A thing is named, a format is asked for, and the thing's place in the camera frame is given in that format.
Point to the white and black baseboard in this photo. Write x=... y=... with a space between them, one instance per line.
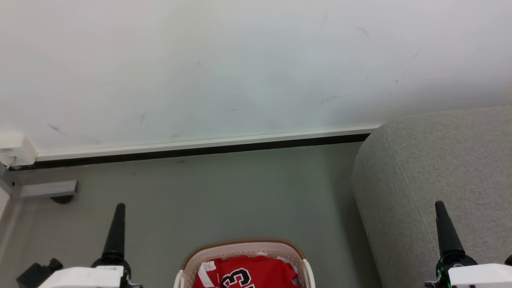
x=208 y=144

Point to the grey fabric sofa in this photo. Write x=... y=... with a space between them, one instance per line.
x=440 y=172

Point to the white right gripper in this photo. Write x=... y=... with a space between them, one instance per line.
x=478 y=276

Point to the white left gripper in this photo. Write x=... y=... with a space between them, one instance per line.
x=84 y=277

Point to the white laundry basket brown rim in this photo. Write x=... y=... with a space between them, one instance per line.
x=244 y=250

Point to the red jersey with white number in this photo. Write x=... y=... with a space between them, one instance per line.
x=256 y=272

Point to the white wall socket box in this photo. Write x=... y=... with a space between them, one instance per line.
x=15 y=151

